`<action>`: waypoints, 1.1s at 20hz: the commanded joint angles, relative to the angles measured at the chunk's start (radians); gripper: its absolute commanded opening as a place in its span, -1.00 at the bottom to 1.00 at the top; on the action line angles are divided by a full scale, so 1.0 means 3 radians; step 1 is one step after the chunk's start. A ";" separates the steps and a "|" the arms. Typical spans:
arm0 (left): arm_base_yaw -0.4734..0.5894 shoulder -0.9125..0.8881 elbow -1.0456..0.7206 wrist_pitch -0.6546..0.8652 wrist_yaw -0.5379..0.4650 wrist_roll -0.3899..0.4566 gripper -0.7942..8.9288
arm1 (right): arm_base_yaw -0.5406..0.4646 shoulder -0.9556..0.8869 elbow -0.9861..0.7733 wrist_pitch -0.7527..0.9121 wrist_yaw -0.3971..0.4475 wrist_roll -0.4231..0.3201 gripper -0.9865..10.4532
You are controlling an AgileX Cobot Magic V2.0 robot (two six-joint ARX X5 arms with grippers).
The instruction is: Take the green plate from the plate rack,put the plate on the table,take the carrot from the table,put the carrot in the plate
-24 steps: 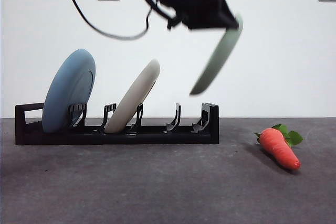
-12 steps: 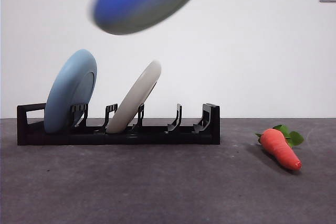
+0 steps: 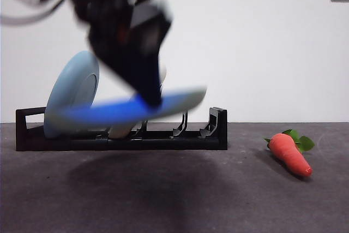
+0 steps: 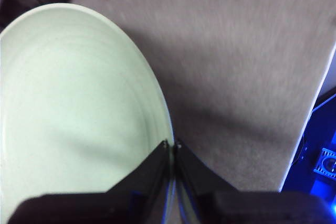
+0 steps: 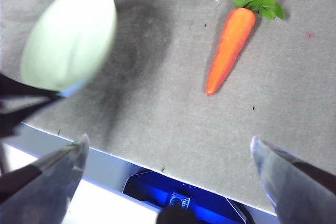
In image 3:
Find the pale grey camera box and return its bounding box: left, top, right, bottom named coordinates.
left=130, top=0, right=173, bottom=55

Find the orange carrot with green leaves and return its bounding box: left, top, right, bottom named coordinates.
left=263, top=129, right=316, bottom=177

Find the black plate rack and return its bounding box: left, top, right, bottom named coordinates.
left=15, top=106, right=228, bottom=152

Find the white plate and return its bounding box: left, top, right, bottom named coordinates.
left=108, top=64, right=168, bottom=139

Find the blue plate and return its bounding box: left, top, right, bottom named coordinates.
left=44, top=50, right=100, bottom=139

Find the green plate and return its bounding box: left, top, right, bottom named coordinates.
left=50, top=85, right=208, bottom=130

